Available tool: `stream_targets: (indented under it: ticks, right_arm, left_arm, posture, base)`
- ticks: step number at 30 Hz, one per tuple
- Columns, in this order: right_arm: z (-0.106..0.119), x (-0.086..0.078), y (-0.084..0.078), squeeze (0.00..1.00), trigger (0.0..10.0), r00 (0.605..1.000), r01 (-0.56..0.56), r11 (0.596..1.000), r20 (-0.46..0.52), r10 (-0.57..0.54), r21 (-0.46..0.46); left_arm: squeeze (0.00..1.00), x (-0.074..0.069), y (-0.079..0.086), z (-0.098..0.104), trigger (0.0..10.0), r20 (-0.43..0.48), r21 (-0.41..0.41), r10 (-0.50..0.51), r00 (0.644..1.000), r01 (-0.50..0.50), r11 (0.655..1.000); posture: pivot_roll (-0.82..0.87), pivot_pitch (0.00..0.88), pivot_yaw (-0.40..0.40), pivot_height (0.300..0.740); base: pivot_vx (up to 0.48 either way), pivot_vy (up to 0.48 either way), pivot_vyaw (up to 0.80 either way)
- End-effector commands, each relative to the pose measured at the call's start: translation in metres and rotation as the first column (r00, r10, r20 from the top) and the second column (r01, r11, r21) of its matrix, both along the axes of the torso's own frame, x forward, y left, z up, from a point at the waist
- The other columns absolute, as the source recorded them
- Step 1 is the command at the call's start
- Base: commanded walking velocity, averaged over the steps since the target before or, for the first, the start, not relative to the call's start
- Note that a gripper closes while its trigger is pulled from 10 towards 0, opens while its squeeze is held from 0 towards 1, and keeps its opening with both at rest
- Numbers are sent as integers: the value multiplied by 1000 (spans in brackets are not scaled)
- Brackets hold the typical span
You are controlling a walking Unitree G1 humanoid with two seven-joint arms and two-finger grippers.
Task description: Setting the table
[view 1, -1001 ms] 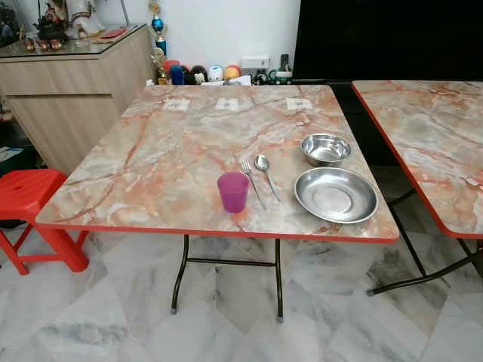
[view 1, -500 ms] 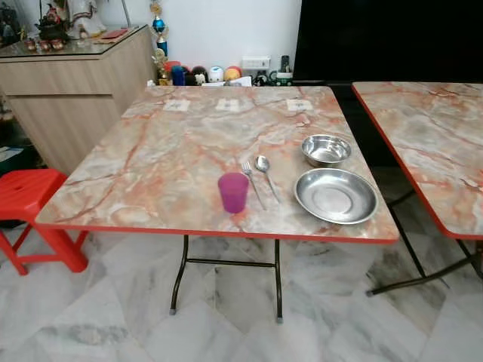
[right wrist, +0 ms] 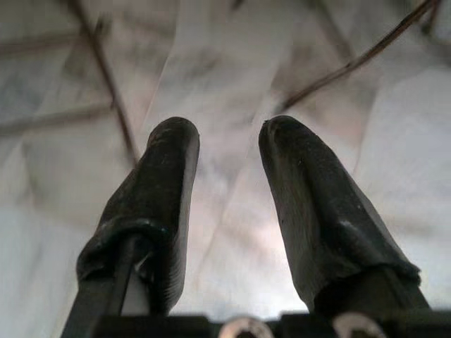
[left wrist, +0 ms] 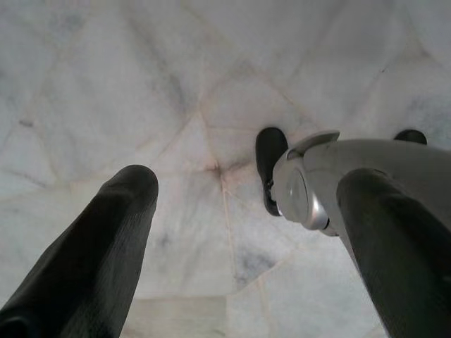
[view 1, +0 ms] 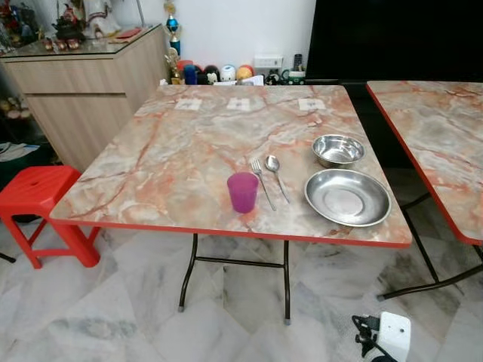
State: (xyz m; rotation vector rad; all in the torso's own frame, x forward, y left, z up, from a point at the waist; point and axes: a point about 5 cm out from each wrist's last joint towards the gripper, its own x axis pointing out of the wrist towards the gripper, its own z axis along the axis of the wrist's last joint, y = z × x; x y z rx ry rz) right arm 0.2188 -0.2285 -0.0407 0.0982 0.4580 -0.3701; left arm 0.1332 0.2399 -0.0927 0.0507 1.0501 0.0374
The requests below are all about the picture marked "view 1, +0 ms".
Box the marble pattern folding table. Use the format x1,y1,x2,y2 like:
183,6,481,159
366,80,483,302
49,83,414,325

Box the steel fork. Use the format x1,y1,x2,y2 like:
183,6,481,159
250,159,277,211

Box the tall blue gold trophy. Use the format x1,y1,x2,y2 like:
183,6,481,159
164,0,182,57

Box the dark figurine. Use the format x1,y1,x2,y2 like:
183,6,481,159
53,8,85,42

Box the wide steel plate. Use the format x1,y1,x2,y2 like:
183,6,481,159
304,169,392,228

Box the red plastic stool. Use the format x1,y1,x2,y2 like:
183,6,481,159
0,166,101,269

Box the light wooden cabinet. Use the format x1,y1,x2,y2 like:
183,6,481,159
0,25,171,173

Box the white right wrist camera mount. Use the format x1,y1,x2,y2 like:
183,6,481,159
377,311,412,362

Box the white wall socket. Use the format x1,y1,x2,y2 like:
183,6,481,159
254,55,283,70

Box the small steel bowl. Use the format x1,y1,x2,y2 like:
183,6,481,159
312,134,365,170

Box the white robed statue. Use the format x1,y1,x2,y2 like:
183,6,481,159
83,0,122,38

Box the white paper label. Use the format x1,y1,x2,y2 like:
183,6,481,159
175,98,203,112
226,98,253,112
298,98,327,112

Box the small gold trophy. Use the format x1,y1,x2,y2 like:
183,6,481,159
166,47,183,84

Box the steel spoon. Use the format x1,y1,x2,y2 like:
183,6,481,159
265,155,291,204

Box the flat red item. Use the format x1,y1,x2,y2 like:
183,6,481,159
113,28,143,40

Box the purple plastic cup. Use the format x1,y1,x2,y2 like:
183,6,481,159
227,172,260,214

